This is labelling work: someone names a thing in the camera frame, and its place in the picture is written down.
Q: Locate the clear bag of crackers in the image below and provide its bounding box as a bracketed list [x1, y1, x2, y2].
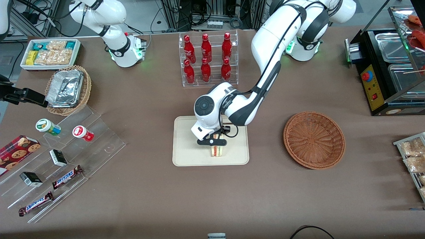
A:
[46, 40, 67, 51]
[35, 49, 73, 65]

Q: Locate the grey wire rack tray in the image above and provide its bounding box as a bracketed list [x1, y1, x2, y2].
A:
[393, 132, 425, 203]

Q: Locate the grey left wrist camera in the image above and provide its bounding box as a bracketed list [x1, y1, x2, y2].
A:
[197, 137, 227, 147]

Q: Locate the red cookie box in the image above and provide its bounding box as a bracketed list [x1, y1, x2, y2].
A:
[0, 135, 41, 177]

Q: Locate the red soda bottle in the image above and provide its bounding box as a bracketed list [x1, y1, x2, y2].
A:
[221, 58, 232, 82]
[184, 59, 195, 84]
[201, 34, 212, 63]
[221, 32, 232, 62]
[184, 35, 196, 64]
[201, 58, 212, 83]

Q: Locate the black food warmer cabinet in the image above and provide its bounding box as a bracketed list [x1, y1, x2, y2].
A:
[345, 0, 425, 117]

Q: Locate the black floor cable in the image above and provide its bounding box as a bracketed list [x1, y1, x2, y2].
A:
[290, 225, 336, 239]

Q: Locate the clear acrylic bottle rack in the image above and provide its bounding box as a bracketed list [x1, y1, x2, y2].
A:
[179, 30, 239, 88]

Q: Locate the red lid snack cup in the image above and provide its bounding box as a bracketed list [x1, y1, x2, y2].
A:
[72, 125, 94, 142]

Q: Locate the beige plastic tray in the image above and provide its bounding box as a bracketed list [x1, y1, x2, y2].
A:
[172, 115, 249, 166]

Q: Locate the red sausage on skewer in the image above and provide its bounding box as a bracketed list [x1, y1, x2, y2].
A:
[410, 30, 425, 51]

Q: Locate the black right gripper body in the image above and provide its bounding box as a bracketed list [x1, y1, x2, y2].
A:
[0, 76, 26, 102]

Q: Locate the small black carton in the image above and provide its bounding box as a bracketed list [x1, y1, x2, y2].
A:
[49, 149, 68, 167]
[20, 172, 43, 187]

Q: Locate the green lid snack cup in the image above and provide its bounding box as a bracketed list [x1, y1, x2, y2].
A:
[36, 119, 61, 136]

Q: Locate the tan wicker basket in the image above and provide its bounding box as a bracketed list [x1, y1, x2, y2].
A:
[45, 65, 92, 116]

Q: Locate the brown Snickers bar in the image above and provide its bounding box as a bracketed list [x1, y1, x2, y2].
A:
[18, 192, 54, 217]
[52, 165, 83, 190]

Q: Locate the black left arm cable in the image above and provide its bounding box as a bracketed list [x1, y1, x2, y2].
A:
[219, 0, 332, 138]

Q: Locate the stack of foil trays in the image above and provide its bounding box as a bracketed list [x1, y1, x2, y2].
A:
[46, 70, 84, 108]

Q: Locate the steel warmer pan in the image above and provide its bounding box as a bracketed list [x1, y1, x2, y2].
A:
[375, 33, 411, 62]
[388, 63, 425, 94]

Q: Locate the brown round wicker basket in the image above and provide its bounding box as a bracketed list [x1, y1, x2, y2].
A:
[283, 111, 346, 170]

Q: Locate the triangle sandwich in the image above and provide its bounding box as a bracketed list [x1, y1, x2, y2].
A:
[210, 133, 226, 157]

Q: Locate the clear acrylic stepped display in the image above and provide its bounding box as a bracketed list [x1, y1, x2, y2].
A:
[0, 106, 127, 223]

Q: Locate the white snack bin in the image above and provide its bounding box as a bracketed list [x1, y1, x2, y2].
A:
[21, 39, 81, 71]

